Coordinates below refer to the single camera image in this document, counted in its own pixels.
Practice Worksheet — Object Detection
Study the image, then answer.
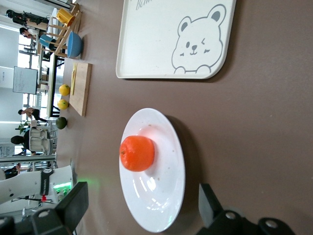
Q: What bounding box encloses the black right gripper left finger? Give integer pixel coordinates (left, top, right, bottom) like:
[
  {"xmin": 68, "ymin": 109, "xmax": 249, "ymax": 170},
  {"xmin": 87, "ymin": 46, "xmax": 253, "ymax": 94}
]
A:
[{"xmin": 55, "ymin": 181, "xmax": 89, "ymax": 232}]

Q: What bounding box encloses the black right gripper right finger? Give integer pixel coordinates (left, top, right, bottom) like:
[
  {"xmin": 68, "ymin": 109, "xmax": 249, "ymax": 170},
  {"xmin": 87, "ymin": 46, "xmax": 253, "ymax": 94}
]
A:
[{"xmin": 198, "ymin": 183, "xmax": 224, "ymax": 230}]

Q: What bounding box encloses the white round plate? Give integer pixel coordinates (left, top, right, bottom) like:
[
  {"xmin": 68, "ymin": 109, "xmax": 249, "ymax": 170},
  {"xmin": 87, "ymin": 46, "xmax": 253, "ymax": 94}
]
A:
[{"xmin": 119, "ymin": 108, "xmax": 186, "ymax": 233}]

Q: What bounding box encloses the orange mandarin fruit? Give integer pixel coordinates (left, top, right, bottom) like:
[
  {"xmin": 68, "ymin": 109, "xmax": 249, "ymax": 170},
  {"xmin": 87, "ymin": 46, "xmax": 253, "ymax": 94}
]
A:
[{"xmin": 119, "ymin": 135, "xmax": 156, "ymax": 172}]

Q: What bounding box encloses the white chair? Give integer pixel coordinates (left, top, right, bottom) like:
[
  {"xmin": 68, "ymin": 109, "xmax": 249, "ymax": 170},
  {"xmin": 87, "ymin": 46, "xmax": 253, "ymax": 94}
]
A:
[{"xmin": 28, "ymin": 128, "xmax": 54, "ymax": 155}]

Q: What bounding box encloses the dark green lime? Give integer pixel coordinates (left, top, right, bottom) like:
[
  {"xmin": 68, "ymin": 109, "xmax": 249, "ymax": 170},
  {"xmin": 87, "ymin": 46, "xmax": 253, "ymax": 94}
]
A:
[{"xmin": 55, "ymin": 117, "xmax": 68, "ymax": 130}]

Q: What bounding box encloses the seated person with black hair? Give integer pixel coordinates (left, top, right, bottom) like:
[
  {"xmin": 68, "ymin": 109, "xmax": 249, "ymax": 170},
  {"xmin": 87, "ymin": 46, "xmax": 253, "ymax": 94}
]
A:
[{"xmin": 10, "ymin": 128, "xmax": 31, "ymax": 156}]

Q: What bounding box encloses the person bending in dark trousers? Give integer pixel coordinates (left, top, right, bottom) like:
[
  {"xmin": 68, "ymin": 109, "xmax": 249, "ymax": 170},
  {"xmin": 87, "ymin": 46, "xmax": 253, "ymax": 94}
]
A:
[{"xmin": 18, "ymin": 107, "xmax": 47, "ymax": 123}]

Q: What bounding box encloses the wooden cutting board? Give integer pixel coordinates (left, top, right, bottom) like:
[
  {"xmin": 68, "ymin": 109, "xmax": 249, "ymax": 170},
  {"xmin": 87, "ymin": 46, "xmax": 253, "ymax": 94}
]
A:
[{"xmin": 69, "ymin": 62, "xmax": 93, "ymax": 117}]

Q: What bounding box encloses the yellow plastic knife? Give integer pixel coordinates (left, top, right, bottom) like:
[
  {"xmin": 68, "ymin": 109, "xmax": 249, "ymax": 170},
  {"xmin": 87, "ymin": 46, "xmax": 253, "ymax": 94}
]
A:
[{"xmin": 73, "ymin": 64, "xmax": 78, "ymax": 95}]

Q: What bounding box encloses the whiteboard on stand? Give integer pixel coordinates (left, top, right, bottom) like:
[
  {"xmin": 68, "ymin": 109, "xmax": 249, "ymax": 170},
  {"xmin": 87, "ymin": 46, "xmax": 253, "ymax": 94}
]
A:
[{"xmin": 12, "ymin": 66, "xmax": 38, "ymax": 95}]

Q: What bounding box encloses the blue bowl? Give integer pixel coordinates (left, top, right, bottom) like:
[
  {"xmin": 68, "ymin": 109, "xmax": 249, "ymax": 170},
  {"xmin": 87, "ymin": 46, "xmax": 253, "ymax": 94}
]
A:
[{"xmin": 66, "ymin": 31, "xmax": 83, "ymax": 59}]

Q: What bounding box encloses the blue stool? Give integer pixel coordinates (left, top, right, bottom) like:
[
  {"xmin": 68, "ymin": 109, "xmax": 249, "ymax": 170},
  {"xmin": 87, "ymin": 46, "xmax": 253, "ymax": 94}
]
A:
[{"xmin": 39, "ymin": 34, "xmax": 57, "ymax": 51}]

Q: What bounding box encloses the wooden mug rack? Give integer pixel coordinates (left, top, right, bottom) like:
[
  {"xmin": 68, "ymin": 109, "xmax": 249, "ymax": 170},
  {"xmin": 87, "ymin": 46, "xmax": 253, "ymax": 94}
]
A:
[{"xmin": 36, "ymin": 3, "xmax": 83, "ymax": 58}]

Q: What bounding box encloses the cream tray with bear print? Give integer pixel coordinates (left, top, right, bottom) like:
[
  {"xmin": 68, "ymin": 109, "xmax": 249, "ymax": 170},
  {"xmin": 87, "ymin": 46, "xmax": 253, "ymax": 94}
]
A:
[{"xmin": 115, "ymin": 0, "xmax": 237, "ymax": 80}]

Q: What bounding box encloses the person in white shirt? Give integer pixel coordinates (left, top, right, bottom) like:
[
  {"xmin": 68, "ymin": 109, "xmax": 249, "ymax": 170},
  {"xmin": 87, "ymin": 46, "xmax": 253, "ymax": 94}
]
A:
[{"xmin": 19, "ymin": 27, "xmax": 38, "ymax": 41}]

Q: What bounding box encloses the yellow mug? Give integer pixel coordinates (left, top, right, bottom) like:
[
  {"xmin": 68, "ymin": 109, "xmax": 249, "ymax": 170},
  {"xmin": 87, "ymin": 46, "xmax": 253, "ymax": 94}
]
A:
[{"xmin": 56, "ymin": 8, "xmax": 76, "ymax": 27}]

